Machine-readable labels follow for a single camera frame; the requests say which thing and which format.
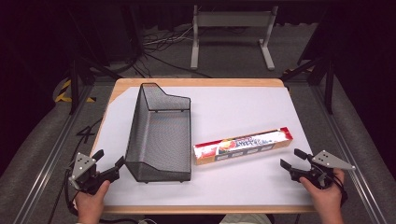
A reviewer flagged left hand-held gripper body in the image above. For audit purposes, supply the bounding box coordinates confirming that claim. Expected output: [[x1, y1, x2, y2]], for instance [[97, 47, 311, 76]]
[[68, 152, 121, 196]]

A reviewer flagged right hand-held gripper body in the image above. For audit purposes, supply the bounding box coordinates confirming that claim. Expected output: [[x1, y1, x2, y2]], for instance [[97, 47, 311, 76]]
[[290, 149, 357, 190]]

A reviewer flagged long red and white box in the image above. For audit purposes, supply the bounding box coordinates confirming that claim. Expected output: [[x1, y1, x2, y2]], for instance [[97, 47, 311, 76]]
[[192, 126, 294, 166]]

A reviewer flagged black wire mesh basket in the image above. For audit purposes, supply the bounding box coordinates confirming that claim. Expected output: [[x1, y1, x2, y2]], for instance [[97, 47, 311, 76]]
[[124, 82, 192, 184]]

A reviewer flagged person's right hand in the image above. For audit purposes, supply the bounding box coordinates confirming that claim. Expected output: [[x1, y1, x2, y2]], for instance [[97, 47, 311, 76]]
[[299, 168, 347, 217]]

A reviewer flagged person's left hand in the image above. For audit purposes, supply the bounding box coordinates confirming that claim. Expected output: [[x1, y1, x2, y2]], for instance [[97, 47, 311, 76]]
[[74, 180, 112, 219]]

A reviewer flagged person's light clothing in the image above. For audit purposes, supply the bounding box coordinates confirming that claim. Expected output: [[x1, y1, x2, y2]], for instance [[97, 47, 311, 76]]
[[219, 213, 273, 224]]

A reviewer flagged white table mat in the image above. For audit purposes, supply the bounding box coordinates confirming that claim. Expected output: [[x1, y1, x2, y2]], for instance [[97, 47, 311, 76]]
[[92, 86, 314, 207]]

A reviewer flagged black tripod stand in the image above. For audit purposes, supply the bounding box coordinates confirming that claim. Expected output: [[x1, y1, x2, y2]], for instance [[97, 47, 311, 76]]
[[68, 55, 123, 116], [280, 55, 336, 116]]

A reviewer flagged grey metal stand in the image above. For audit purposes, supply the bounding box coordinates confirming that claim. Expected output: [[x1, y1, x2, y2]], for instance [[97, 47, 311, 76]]
[[190, 4, 279, 71]]

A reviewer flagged aluminium floor rail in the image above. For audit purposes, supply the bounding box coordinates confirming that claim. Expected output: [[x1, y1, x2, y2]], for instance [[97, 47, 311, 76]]
[[310, 83, 389, 224], [12, 83, 95, 224]]

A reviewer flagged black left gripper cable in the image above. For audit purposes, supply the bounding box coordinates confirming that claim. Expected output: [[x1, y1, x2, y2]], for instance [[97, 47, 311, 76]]
[[63, 168, 79, 218]]

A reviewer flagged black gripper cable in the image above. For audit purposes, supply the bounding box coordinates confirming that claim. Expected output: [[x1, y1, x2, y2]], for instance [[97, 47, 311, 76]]
[[63, 168, 79, 218], [329, 173, 349, 207]]

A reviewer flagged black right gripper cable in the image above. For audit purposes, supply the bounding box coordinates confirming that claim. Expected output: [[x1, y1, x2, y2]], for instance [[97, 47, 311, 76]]
[[329, 173, 349, 207]]

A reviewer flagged bundle of floor cables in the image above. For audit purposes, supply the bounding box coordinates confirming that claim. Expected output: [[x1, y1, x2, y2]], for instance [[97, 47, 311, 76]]
[[141, 25, 214, 79]]

